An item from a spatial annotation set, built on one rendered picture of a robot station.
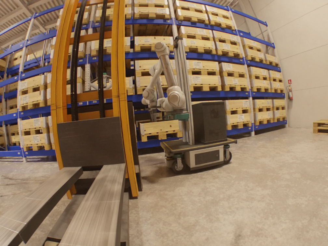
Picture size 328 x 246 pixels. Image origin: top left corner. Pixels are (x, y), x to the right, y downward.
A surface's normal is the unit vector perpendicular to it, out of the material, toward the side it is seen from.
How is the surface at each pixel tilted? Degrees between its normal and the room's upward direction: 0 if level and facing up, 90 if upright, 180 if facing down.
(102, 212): 0
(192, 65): 90
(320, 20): 90
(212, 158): 90
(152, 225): 0
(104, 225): 0
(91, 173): 90
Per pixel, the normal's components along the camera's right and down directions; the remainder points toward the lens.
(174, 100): -0.22, 0.15
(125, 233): -0.09, -0.99
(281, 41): -0.97, 0.10
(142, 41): 0.20, 0.02
